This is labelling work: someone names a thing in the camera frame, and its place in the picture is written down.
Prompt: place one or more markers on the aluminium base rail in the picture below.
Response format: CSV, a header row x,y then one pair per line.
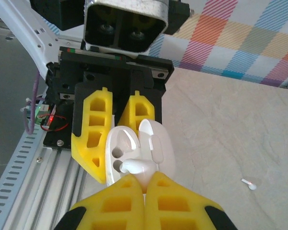
x,y
62,172

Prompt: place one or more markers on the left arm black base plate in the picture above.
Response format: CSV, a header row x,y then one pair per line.
x,y
62,139

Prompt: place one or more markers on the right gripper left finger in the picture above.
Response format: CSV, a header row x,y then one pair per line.
x,y
110,210

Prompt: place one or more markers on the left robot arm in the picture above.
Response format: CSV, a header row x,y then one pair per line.
x,y
31,31

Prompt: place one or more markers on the white earbud charging case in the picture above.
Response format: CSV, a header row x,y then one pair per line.
x,y
163,148

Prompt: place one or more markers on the white earbud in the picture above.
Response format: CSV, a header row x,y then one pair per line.
x,y
250,185
134,166

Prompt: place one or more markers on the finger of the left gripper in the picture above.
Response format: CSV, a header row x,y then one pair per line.
x,y
96,119
139,107

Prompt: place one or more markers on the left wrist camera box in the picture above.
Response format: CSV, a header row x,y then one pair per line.
x,y
124,28

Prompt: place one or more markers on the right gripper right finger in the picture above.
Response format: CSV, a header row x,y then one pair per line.
x,y
182,210

